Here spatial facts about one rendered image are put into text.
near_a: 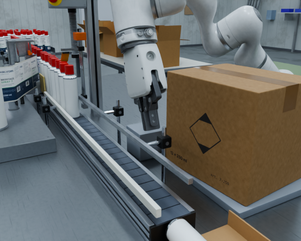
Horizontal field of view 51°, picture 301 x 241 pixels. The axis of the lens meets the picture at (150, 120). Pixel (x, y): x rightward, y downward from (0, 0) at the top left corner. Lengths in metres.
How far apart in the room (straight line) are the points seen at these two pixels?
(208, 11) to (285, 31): 10.74
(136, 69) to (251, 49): 0.71
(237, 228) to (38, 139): 0.68
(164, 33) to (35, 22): 7.50
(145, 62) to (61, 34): 9.69
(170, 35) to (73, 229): 2.42
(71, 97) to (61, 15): 9.09
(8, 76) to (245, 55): 0.95
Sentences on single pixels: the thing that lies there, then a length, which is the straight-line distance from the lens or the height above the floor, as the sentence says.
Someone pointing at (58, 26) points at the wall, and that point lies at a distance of 10.26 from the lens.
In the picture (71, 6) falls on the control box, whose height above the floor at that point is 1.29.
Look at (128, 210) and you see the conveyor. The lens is 0.73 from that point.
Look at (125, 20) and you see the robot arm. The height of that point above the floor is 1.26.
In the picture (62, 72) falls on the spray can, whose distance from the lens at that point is 1.27.
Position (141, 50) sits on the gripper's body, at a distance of 0.63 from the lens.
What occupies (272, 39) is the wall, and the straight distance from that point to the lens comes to 12.22.
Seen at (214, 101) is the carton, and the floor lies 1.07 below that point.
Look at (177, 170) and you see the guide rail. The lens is 0.67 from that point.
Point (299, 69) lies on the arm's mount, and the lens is 1.51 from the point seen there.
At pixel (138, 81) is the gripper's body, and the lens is 0.63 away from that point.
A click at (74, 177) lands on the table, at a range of 0.93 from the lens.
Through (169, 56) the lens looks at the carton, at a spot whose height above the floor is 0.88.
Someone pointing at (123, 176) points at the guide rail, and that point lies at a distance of 0.75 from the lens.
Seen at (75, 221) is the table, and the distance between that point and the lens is 0.76.
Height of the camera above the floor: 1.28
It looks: 19 degrees down
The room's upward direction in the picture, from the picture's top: straight up
